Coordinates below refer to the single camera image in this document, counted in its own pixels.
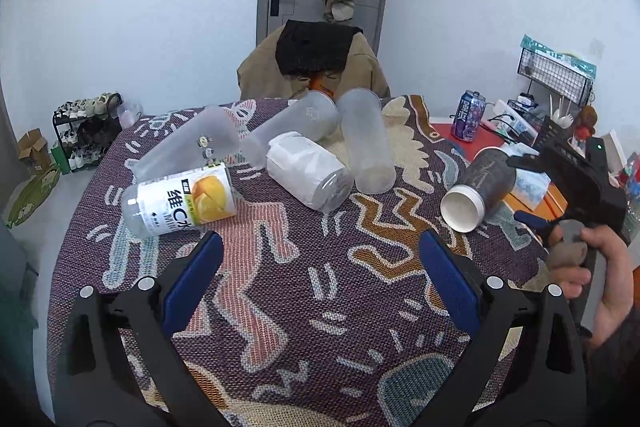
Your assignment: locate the orange label plastic bottle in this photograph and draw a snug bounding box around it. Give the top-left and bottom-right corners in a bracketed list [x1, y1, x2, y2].
[120, 162, 236, 239]

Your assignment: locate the white power strip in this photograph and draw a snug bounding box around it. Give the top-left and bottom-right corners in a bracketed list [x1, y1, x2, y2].
[491, 100, 538, 139]

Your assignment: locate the frosted plastic cup left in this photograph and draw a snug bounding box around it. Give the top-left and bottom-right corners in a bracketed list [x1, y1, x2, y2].
[132, 106, 240, 183]

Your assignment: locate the black garment on chair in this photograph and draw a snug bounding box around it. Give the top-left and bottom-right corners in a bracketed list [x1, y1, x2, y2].
[274, 20, 362, 76]

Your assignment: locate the dark paper cup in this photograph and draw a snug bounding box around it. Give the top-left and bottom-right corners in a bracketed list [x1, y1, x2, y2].
[440, 146, 516, 234]

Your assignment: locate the black wire basket shelf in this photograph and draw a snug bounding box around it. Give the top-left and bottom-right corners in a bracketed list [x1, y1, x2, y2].
[518, 48, 593, 107]

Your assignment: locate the person's right hand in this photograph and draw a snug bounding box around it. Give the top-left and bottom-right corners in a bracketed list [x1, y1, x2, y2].
[550, 225, 634, 351]

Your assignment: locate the frosted plastic cup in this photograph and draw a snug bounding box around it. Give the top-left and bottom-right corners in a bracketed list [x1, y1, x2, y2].
[241, 91, 341, 169]
[132, 106, 240, 183]
[336, 88, 396, 195]

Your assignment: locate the black utensil holder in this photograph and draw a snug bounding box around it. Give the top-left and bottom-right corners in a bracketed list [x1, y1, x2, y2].
[535, 116, 584, 157]

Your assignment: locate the orange cat table mat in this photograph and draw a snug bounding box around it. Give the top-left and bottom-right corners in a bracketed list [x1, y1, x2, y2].
[430, 118, 566, 232]

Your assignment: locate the tissue pack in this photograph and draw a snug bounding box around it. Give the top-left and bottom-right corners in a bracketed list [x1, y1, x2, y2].
[500, 143, 551, 210]

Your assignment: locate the patterned purple woven tablecloth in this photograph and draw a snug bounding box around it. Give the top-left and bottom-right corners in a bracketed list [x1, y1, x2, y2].
[48, 94, 547, 426]

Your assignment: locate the green floor mat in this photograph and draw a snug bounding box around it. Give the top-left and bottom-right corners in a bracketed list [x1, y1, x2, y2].
[4, 166, 61, 229]

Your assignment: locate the brown plush toy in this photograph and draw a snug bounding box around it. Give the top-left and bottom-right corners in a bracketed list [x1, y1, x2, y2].
[574, 105, 598, 142]

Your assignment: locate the frosted plastic cup middle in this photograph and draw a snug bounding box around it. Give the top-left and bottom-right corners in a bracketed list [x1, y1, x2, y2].
[241, 91, 341, 169]

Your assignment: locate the cardboard box on floor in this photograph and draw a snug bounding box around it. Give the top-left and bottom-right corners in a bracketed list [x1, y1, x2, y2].
[17, 128, 51, 173]

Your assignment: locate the purple drink can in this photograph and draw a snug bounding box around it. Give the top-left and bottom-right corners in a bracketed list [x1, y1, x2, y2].
[451, 90, 486, 142]

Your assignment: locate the shoe rack with shoes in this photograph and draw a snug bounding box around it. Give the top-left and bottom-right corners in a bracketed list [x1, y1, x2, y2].
[51, 92, 122, 174]

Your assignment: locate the frosted plastic cup right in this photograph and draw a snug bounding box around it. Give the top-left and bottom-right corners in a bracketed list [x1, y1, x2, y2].
[336, 88, 396, 195]

